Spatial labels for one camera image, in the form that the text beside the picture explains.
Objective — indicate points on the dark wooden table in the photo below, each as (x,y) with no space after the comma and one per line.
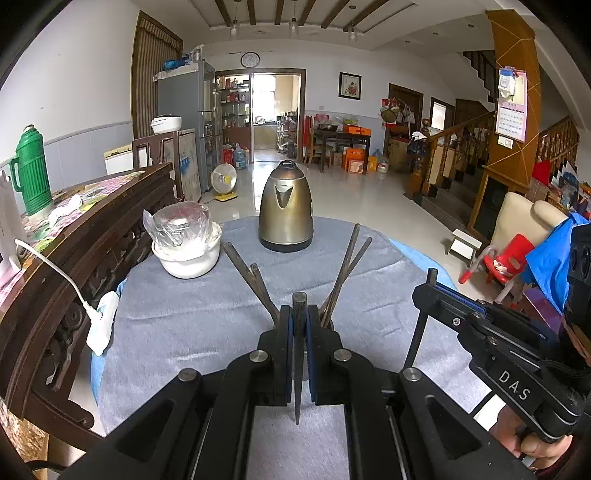
(341,137)

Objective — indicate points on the carved dark wooden cabinet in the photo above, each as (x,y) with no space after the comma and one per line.
(83,258)

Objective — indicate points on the blue water jug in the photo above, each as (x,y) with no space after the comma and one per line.
(239,158)

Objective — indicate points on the crumpled white tissue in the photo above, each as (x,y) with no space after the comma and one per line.
(64,210)

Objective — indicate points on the wooden chair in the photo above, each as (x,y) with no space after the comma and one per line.
(154,150)

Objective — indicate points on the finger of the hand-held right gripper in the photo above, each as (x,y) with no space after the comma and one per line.
(461,297)
(443,307)

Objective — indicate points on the beige chair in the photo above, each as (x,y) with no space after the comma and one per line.
(517,217)

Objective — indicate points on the wall calendar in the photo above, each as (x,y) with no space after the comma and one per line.
(511,104)

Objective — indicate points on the white step stool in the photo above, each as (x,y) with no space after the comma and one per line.
(464,240)

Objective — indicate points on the white power plug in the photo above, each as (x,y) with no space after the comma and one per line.
(102,321)

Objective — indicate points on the wooden pillar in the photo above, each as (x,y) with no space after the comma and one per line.
(512,161)

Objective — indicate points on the clear plastic bag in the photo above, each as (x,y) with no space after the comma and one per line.
(180,224)

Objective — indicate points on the red plastic chair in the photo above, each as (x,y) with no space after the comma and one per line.
(510,256)

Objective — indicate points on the green thermos flask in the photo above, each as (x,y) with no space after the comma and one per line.
(31,180)

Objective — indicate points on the bronze electric kettle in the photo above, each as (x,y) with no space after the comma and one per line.
(284,207)

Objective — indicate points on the round electric fan heater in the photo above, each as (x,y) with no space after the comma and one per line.
(224,177)

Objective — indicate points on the white bowl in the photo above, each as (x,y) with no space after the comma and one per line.
(189,263)

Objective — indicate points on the small white chest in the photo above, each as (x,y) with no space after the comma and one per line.
(117,159)

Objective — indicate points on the white box with blue print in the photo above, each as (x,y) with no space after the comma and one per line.
(188,161)

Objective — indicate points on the person's right hand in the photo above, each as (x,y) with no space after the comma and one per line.
(531,450)

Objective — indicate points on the framed wall picture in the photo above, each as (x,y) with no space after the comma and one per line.
(349,85)

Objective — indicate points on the wooden stair railing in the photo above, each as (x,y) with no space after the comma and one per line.
(461,147)

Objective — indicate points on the pink checkered cloth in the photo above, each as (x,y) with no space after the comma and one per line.
(101,187)

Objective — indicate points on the hanging ceiling lamp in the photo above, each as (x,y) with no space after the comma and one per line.
(293,24)
(352,30)
(234,28)

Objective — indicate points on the grey refrigerator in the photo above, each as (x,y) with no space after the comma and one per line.
(184,101)

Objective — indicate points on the brown striped door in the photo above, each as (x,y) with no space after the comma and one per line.
(150,83)

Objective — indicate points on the white rice cooker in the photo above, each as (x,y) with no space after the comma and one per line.
(166,123)

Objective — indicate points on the grey tablecloth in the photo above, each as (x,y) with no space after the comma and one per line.
(184,323)

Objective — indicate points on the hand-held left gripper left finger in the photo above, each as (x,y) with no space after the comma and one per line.
(287,350)

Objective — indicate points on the round wall clock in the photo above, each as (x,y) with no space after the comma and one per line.
(250,59)

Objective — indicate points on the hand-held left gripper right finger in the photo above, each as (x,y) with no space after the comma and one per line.
(312,350)

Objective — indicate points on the orange box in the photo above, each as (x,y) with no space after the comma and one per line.
(355,162)

